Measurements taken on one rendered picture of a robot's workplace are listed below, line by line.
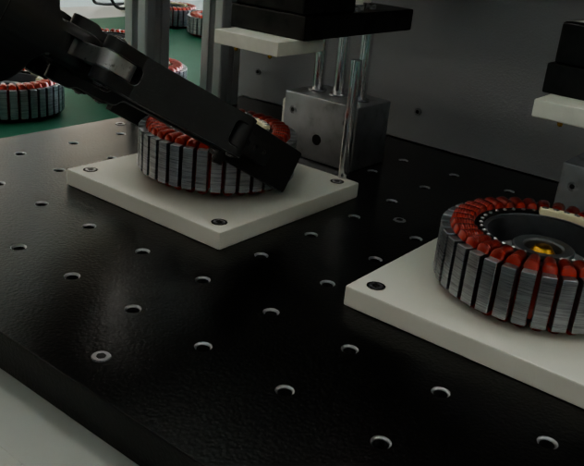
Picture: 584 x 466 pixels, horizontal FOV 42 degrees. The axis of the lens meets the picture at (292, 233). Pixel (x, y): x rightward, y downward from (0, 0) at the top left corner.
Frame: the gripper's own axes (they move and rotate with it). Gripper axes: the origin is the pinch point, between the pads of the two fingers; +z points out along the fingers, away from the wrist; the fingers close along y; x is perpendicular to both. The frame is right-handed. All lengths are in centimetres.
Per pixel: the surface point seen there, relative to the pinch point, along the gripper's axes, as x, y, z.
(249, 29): 8.4, -2.1, 0.2
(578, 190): 7.4, 20.2, 13.0
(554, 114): 8.2, 22.0, 1.3
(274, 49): 7.1, 2.4, -0.9
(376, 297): -4.8, 19.4, -2.6
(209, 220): -5.2, 6.5, -3.3
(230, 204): -3.8, 5.1, -0.8
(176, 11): 24, -74, 46
